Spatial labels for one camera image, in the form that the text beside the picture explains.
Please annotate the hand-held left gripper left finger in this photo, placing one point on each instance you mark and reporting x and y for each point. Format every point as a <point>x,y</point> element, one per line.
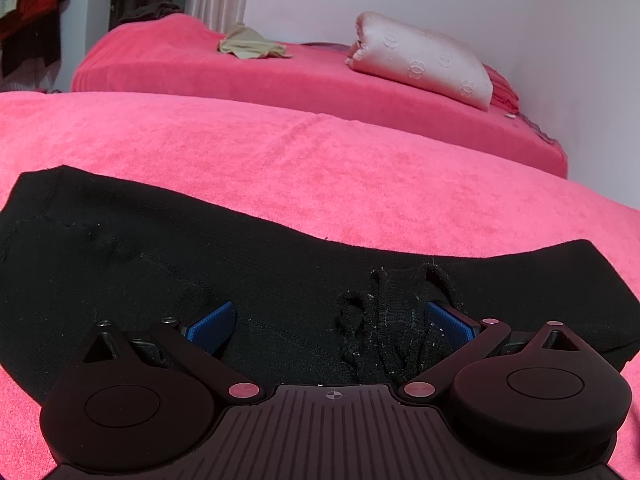
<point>212,327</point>

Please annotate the dark garment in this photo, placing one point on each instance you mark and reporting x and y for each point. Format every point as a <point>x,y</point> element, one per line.
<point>150,11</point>

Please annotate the pink towel-covered bed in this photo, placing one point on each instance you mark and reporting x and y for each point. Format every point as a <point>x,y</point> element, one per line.
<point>250,80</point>

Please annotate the beige cloth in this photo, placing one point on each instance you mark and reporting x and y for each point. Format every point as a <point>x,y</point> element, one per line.
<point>252,44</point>

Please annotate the hanging clothes red and dark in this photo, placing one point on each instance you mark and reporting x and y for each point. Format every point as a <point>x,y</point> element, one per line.
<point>30,45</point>

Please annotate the white folded pillow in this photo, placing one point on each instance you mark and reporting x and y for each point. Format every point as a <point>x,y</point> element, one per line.
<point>425,55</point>

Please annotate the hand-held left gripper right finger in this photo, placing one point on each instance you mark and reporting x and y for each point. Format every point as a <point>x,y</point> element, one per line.
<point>447,327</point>

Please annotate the red folded blanket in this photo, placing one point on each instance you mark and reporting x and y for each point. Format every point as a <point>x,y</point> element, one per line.
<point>502,92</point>

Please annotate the black pants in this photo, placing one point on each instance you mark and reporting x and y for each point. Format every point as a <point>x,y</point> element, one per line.
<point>200,260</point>

